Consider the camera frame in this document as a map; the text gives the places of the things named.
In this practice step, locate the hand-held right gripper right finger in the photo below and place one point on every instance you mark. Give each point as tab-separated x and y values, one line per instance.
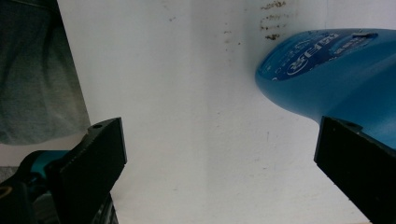
355	165

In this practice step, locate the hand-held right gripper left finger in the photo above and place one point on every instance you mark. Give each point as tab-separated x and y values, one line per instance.
90	161

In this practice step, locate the blue plastic bottle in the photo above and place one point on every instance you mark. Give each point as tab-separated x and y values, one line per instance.
339	77

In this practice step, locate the grey-green cloth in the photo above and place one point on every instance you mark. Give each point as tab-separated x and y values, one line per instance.
37	81

